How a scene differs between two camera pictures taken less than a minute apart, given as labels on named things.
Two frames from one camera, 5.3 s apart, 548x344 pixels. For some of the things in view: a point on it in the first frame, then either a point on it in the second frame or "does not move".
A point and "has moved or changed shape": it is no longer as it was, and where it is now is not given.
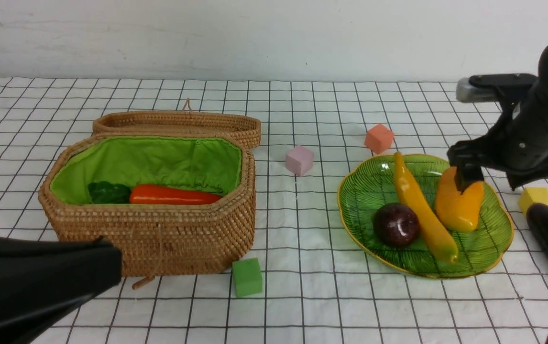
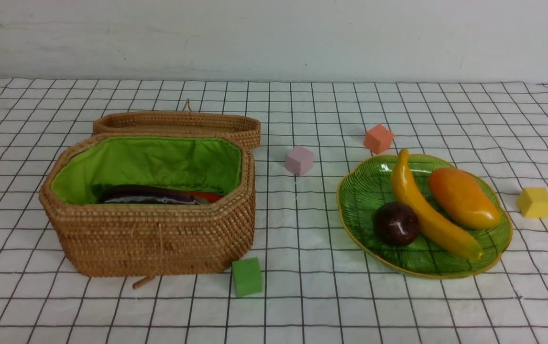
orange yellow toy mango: (459, 210) has moved or changed shape
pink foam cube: (299, 160) does not move
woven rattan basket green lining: (134, 161) does not move
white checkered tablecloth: (308, 284) does not move
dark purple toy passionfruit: (396, 224) does not move
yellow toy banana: (430, 220) has moved or changed shape
